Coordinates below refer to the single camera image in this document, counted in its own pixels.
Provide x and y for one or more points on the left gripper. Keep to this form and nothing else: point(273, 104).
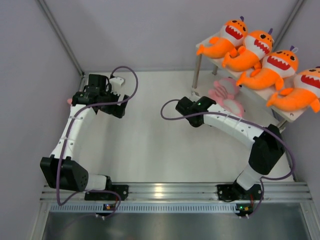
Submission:
point(116, 110)

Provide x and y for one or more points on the orange shark plush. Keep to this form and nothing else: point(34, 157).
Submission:
point(256, 45)
point(276, 67)
point(229, 39)
point(304, 93)

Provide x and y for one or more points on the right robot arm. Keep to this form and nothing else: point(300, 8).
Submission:
point(263, 142)

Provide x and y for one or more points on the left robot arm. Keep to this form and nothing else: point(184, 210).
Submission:
point(62, 168)

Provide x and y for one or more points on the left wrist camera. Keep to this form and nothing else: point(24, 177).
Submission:
point(117, 82)

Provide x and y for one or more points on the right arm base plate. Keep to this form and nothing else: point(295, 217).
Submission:
point(234, 192)

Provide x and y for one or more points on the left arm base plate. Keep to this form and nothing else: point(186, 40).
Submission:
point(116, 192)

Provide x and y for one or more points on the white slotted cable duct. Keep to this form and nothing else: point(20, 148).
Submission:
point(128, 207)

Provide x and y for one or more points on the aluminium rail frame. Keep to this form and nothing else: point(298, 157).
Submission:
point(274, 191)

